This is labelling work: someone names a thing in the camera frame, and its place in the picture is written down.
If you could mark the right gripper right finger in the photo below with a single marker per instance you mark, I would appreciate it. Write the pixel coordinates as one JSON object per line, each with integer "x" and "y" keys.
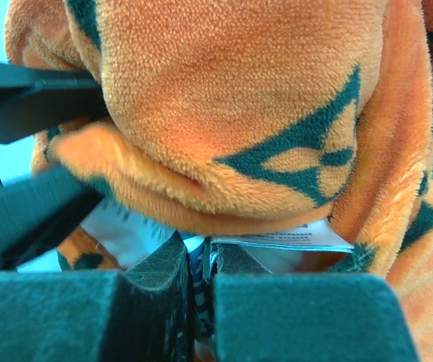
{"x": 261, "y": 316}

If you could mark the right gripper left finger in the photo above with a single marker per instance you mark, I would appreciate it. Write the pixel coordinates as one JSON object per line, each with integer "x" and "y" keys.
{"x": 144, "y": 314}

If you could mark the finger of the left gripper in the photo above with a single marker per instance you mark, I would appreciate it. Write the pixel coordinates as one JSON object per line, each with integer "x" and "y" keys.
{"x": 32, "y": 100}
{"x": 37, "y": 214}

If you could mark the orange patterned pillowcase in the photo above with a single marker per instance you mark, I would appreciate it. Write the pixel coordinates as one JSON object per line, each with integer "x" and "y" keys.
{"x": 249, "y": 117}

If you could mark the white pillow care label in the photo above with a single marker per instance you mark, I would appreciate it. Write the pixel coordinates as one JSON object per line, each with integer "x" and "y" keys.
{"x": 316, "y": 237}

